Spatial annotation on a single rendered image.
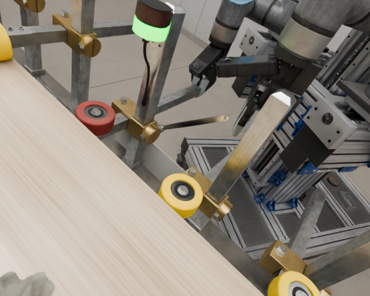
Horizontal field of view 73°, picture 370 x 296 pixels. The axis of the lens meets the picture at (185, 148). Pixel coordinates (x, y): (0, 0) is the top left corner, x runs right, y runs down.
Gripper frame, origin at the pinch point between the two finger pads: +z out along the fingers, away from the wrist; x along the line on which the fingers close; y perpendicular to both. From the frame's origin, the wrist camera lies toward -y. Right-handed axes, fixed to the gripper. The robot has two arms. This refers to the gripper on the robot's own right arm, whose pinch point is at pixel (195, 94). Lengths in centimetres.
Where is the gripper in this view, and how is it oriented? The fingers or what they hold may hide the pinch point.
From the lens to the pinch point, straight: 89.3
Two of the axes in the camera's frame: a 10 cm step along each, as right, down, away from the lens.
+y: 6.1, -4.1, 6.8
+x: -7.4, -6.1, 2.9
